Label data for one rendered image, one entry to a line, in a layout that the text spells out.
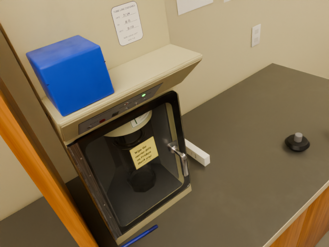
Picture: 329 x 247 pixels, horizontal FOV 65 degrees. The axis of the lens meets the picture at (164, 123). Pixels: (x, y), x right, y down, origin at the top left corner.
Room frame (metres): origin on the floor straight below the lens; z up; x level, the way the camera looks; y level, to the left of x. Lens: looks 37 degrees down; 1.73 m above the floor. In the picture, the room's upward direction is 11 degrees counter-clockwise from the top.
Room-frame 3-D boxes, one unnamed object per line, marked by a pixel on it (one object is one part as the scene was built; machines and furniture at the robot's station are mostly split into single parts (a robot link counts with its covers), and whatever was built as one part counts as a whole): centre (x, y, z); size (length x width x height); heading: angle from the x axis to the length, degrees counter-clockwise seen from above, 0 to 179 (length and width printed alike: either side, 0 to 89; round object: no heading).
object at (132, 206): (0.52, 0.08, 1.19); 0.30 x 0.01 x 0.40; 119
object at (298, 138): (0.72, -0.51, 0.97); 0.09 x 0.09 x 0.07
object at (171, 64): (0.48, 0.06, 1.46); 0.32 x 0.12 x 0.10; 120
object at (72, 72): (0.43, 0.14, 1.56); 0.10 x 0.10 x 0.09; 30
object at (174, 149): (0.55, -0.03, 1.17); 0.05 x 0.03 x 0.10; 29
